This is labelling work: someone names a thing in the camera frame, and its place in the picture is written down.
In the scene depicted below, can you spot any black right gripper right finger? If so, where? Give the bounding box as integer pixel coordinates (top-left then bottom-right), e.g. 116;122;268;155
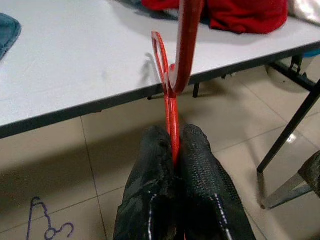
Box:
177;123;257;240

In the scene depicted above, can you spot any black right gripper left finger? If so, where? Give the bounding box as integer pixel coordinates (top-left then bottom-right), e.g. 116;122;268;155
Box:
112;124;185;240

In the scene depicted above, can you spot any red plastic hanger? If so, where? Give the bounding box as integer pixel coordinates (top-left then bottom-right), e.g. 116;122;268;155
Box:
151;0;205;171

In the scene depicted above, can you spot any dark cushioned metal chair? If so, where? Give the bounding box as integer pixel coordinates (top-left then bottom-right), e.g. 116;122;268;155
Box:
259;149;320;211

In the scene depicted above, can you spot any black slanted metal leg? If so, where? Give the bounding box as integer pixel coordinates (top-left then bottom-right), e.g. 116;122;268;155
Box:
257;79;320;174

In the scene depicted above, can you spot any red crumpled garment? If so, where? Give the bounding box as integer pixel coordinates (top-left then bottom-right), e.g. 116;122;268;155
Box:
141;0;289;35

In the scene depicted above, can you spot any cream garment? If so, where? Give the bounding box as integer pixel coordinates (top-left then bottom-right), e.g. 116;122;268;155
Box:
287;0;320;26

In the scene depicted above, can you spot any blue denim garment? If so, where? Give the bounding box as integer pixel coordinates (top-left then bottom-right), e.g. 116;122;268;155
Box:
0;12;23;62

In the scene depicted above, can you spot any purple wire hanger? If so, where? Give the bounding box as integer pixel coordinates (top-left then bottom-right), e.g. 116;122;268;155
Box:
26;196;75;240

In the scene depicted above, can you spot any black table frame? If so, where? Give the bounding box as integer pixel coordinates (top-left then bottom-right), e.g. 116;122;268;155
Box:
268;54;316;94

